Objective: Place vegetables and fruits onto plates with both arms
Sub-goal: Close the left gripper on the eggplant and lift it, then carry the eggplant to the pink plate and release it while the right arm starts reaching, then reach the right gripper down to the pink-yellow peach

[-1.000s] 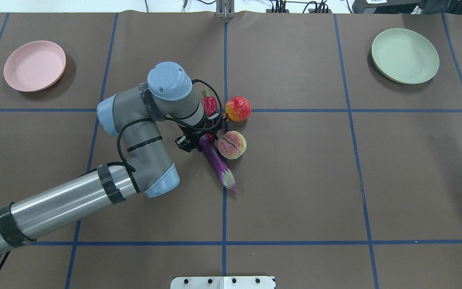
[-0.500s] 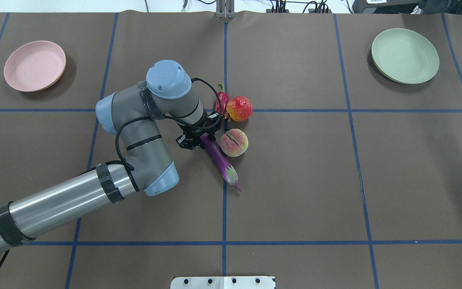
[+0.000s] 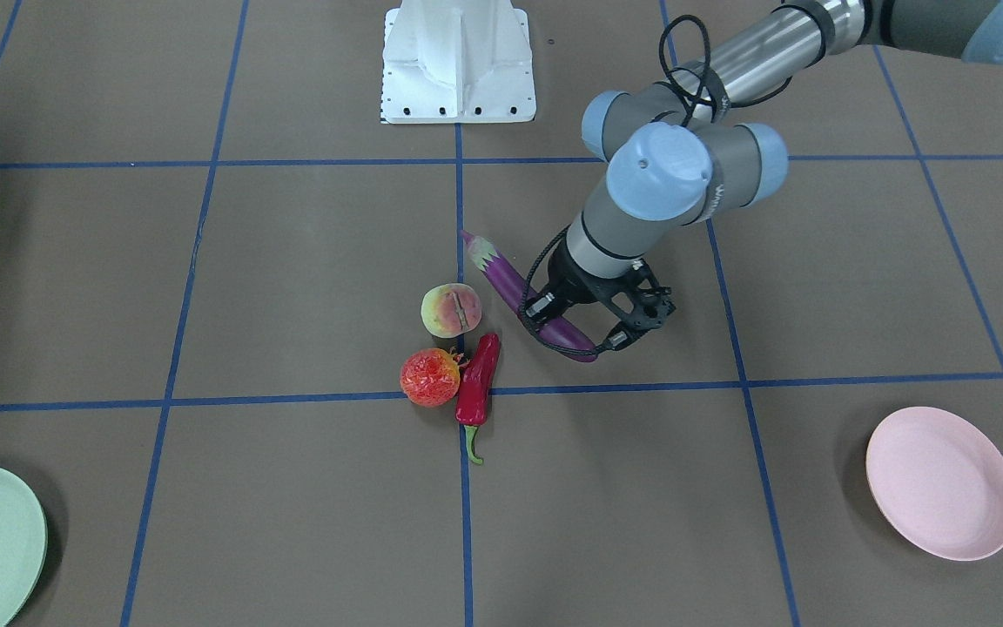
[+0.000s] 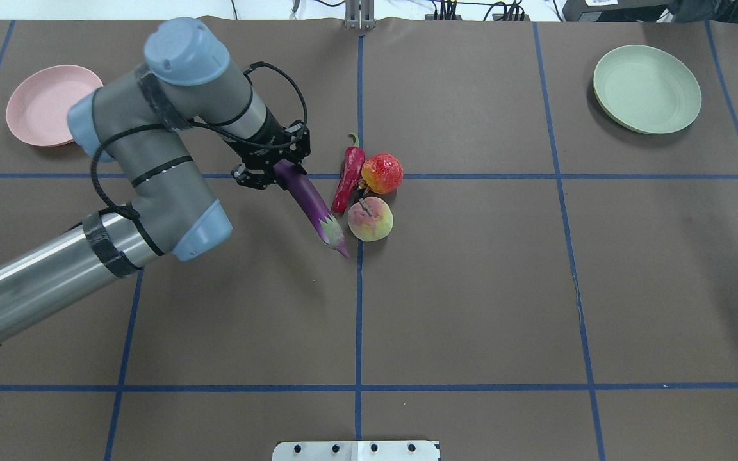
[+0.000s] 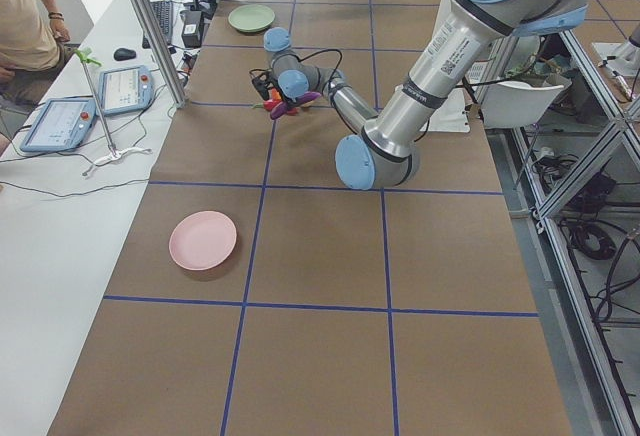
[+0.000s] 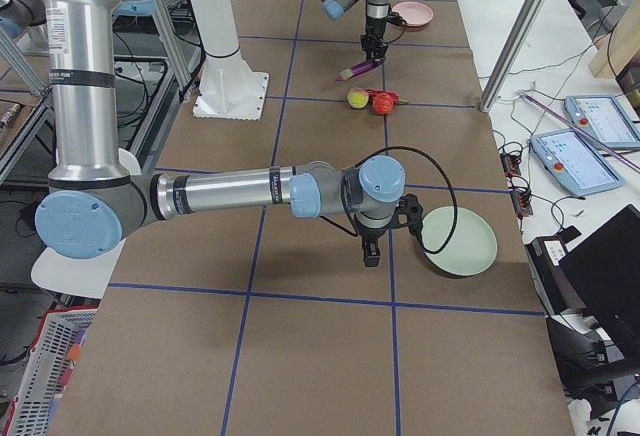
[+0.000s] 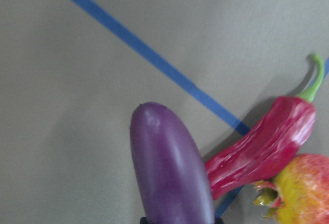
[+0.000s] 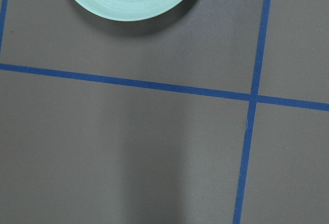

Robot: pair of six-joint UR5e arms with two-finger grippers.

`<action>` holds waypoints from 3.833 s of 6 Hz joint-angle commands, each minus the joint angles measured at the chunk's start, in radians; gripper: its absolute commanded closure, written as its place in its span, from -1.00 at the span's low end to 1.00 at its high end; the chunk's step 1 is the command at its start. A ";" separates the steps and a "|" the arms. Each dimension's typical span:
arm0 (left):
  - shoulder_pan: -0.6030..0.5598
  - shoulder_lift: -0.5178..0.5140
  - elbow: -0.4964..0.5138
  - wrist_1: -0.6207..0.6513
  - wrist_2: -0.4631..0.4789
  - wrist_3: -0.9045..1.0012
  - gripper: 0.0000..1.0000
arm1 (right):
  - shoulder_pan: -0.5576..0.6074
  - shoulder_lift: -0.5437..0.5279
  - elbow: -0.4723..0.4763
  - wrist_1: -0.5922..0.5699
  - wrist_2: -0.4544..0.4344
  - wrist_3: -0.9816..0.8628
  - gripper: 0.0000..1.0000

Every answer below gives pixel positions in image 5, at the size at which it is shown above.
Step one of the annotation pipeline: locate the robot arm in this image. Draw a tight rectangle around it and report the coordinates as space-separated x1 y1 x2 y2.
252 0 587 190

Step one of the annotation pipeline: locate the thin metal stand rod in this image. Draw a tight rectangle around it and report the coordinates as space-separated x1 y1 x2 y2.
74 48 152 177

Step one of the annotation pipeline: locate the green plate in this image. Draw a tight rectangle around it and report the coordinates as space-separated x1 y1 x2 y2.
228 4 275 34

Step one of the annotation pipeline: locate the red chili pepper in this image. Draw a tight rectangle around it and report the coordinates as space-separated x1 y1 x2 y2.
251 99 281 112

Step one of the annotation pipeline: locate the pink plate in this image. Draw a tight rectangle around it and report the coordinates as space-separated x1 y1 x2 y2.
168 211 237 271

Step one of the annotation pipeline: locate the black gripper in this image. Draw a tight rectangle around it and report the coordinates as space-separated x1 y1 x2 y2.
249 68 274 101

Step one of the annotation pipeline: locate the blue teach pendant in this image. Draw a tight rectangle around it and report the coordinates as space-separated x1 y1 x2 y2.
98 65 154 116
20 98 96 153

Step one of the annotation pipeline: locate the purple eggplant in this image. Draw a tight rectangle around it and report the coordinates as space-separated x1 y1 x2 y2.
269 91 322 120

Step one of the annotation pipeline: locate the seated person beige shirt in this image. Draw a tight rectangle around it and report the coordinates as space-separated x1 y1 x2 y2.
1 0 73 105

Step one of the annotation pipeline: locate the far blue teach pendant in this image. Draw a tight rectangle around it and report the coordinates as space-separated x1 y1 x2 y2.
98 65 154 116

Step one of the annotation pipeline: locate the white plastic bin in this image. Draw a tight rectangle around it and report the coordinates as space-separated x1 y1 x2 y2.
481 76 571 129

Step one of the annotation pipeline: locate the aluminium frame rack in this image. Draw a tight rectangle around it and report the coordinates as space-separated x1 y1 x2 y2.
513 21 639 435

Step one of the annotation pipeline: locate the red pomegranate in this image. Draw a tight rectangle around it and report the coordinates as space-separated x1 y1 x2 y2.
270 88 281 101

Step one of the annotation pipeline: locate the near blue teach pendant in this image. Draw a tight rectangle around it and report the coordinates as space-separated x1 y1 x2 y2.
20 98 96 153

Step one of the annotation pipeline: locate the aluminium frame post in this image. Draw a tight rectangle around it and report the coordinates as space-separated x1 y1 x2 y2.
130 0 186 109

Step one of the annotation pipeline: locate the black keyboard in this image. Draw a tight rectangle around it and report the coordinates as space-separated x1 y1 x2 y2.
151 0 174 45

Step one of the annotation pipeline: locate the black computer mouse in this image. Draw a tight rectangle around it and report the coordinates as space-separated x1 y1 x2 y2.
113 47 137 61

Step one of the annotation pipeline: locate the black power adapter box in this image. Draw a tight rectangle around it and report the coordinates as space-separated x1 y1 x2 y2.
181 10 204 48

